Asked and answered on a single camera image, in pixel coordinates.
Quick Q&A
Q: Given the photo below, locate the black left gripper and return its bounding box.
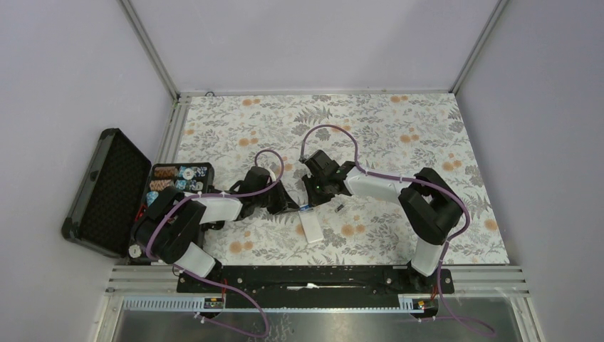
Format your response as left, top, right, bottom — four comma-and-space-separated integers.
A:
254, 179, 300, 216

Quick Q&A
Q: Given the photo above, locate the white remote control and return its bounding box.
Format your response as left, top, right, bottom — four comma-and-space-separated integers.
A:
299, 209, 324, 244

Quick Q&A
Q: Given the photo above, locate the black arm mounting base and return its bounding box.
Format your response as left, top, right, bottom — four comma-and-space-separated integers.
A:
177, 265, 454, 309

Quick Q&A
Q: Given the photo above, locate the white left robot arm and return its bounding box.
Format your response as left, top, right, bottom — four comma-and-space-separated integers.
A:
131, 166, 299, 293

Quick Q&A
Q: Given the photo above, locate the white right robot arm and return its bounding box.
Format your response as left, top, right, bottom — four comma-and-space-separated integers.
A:
301, 150, 467, 294

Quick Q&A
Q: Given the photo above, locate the floral table mat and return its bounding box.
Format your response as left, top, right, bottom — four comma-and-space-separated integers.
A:
177, 93, 509, 266

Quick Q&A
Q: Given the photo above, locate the black poker chip case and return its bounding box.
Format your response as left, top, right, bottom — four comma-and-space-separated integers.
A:
61, 128, 214, 258

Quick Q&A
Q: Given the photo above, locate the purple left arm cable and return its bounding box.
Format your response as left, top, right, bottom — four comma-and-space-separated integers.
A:
142, 149, 286, 338

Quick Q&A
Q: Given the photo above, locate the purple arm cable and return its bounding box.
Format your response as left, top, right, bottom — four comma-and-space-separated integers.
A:
299, 124, 499, 338
142, 149, 286, 338

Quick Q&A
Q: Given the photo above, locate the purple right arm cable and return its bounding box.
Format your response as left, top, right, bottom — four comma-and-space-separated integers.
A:
299, 124, 499, 338

